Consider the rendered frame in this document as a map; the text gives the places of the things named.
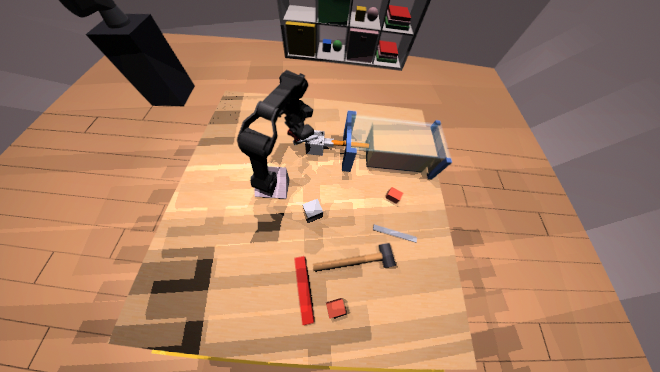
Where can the white flat bar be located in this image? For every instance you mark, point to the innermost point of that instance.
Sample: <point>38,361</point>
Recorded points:
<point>395,233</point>

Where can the hammer with wooden handle and dark head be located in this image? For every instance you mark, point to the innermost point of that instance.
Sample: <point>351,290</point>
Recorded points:
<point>385,255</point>

